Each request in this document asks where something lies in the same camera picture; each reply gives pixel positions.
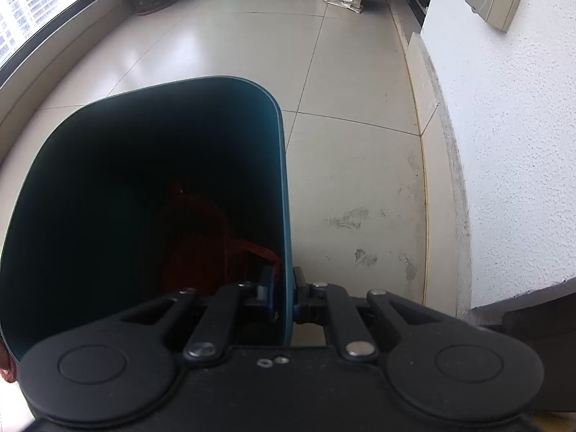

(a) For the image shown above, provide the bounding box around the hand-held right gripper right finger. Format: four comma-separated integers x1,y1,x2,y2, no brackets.
292,267,453,363

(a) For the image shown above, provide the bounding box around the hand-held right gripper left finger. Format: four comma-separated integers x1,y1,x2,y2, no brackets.
120,266,283,361

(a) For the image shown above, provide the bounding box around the teal plastic trash bin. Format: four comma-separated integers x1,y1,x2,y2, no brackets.
0,76,296,366

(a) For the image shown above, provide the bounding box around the red mesh bag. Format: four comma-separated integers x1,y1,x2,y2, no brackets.
155,179,284,298

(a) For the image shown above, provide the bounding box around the red woven cloth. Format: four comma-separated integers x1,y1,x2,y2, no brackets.
0,339,19,384

